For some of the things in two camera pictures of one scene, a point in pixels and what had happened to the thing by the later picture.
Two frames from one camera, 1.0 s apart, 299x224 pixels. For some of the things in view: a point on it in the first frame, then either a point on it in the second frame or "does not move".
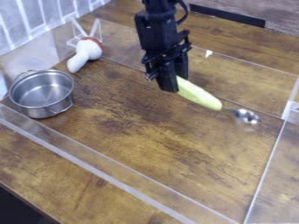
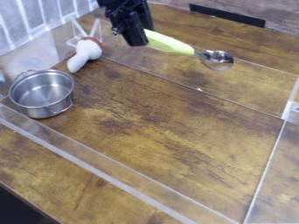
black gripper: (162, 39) → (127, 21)
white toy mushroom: (88, 50) does not move
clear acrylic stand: (79, 34) does not move
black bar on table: (196, 9) does not move
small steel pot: (42, 92) does not move
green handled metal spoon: (244, 115) → (212, 59)
